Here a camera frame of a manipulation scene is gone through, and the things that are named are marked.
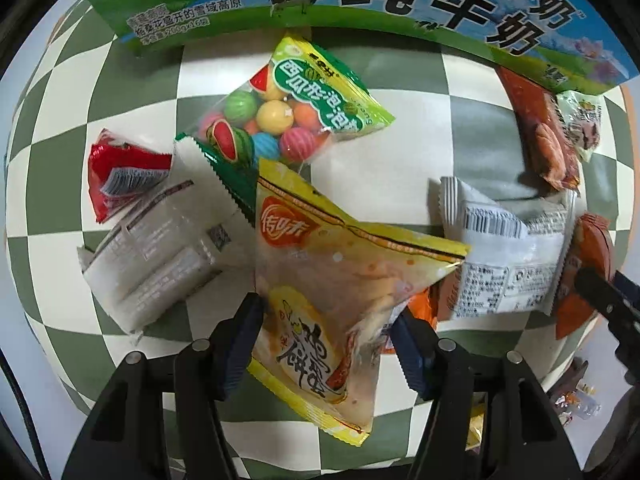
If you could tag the light green snack packet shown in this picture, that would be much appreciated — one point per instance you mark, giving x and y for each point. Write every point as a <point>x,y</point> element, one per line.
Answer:
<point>580,115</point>

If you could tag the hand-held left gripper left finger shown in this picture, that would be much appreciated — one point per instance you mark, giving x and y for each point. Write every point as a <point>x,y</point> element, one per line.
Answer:
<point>239,350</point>

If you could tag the brown-red snack packet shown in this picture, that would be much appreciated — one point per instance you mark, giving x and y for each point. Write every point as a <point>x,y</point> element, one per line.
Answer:
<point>535,110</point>

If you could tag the orange snack packet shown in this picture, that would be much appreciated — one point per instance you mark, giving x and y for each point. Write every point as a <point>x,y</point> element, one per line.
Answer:
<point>425,307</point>

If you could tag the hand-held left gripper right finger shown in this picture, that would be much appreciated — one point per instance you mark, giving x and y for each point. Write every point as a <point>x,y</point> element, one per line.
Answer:
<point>412,360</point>

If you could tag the yellow snack packet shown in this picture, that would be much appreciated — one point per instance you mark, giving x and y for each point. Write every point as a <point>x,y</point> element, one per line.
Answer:
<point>325,270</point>

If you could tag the bubble gum ball bag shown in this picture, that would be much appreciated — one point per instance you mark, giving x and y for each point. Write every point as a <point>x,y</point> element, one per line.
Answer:
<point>320,85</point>

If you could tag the colourful small wrappers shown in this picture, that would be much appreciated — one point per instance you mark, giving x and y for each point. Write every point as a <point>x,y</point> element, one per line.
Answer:
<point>575,405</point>

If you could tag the white barcode snack packet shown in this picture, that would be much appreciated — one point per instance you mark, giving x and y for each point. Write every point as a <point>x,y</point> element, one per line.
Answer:
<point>500,260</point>

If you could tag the yellow wrapper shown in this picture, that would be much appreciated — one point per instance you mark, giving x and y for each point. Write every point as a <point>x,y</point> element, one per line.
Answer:
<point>477,417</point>

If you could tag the green white checkered tablecloth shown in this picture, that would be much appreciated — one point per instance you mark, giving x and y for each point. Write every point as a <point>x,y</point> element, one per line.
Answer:
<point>400,185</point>

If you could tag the brown-orange snack packet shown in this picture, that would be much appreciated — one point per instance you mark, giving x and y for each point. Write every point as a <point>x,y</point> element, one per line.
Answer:
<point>590,245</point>

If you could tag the red snack packet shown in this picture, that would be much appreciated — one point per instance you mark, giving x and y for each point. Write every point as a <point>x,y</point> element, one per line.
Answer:
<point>107,160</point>

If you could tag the white snack packet green edge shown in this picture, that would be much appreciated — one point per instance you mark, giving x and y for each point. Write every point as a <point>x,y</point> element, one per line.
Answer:
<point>160,250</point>

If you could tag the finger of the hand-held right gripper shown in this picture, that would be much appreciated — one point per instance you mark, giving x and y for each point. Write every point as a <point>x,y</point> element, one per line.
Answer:
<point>597,292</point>
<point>631,290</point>

